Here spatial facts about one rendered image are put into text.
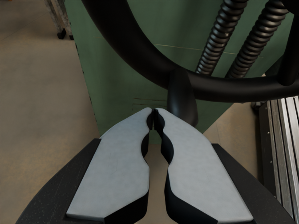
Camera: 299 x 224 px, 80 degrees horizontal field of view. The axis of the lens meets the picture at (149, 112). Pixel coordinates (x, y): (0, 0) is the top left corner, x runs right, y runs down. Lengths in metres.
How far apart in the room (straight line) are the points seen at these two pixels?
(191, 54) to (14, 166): 0.83
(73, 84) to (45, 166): 0.45
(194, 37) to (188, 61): 0.06
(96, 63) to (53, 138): 0.57
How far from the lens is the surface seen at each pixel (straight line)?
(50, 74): 1.16
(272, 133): 1.00
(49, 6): 1.26
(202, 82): 0.20
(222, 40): 0.24
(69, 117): 0.97
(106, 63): 0.43
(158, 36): 0.38
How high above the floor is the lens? 0.83
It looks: 59 degrees down
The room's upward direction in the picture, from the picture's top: 16 degrees clockwise
